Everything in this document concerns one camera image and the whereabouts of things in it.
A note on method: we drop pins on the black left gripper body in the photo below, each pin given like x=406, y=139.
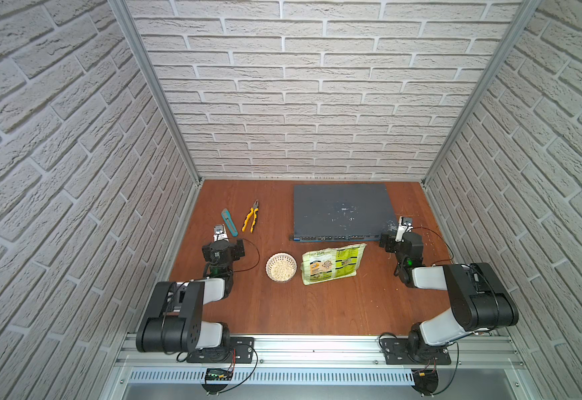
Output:
x=222, y=250

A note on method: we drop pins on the green oats bag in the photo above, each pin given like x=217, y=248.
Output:
x=330, y=264

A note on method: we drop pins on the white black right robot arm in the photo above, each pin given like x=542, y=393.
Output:
x=478, y=301

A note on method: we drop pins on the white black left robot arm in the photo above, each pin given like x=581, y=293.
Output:
x=172, y=321

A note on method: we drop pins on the teal utility knife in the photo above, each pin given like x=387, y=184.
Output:
x=227, y=218

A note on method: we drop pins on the yellow black pliers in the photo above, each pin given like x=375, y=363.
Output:
x=251, y=217

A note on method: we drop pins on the left small circuit board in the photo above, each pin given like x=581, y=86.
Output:
x=218, y=375

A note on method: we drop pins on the right black round connector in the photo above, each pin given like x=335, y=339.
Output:
x=426, y=382

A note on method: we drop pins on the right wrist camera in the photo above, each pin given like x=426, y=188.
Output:
x=405, y=226

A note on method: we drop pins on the dark grey network switch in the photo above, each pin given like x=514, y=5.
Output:
x=351, y=212

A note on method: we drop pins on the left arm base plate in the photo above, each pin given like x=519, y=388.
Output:
x=239, y=350

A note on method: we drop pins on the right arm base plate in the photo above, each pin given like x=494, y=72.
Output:
x=396, y=352

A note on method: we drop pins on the aluminium front rail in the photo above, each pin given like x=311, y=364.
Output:
x=474, y=352

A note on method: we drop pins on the white slotted cable duct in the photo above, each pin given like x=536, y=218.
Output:
x=283, y=376

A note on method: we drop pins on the aluminium left corner post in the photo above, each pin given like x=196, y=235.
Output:
x=129, y=29

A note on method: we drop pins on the aluminium corner post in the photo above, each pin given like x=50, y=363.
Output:
x=129, y=29
x=511, y=36

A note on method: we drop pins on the aluminium right corner post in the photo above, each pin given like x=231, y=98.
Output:
x=511, y=36

